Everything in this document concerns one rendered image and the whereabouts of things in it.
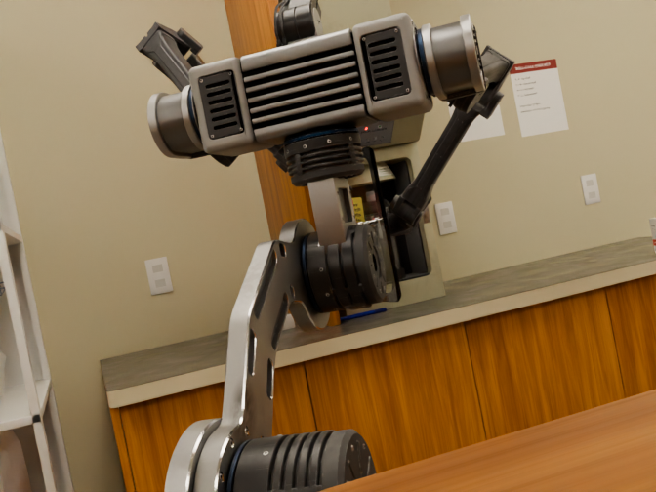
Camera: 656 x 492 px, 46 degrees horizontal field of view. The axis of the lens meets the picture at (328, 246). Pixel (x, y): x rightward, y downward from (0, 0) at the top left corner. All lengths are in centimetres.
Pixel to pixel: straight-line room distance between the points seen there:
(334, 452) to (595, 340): 150
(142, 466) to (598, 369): 126
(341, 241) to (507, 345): 95
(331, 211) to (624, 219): 210
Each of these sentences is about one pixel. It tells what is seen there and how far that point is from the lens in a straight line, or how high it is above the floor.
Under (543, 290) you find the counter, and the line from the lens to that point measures 219.
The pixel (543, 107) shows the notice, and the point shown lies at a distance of 312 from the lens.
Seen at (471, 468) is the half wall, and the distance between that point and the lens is 21.
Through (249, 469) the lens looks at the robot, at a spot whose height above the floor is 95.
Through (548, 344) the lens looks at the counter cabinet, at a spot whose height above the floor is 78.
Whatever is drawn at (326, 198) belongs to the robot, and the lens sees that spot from 132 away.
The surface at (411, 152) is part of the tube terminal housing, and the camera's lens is 236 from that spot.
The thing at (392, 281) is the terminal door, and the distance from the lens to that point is 197.
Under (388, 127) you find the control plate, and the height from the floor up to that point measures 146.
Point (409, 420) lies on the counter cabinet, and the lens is 207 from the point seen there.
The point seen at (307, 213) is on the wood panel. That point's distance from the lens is 214.
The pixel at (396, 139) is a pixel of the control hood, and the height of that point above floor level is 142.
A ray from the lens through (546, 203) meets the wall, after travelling 308.
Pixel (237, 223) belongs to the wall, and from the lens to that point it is 262.
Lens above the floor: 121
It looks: 1 degrees down
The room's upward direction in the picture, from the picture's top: 11 degrees counter-clockwise
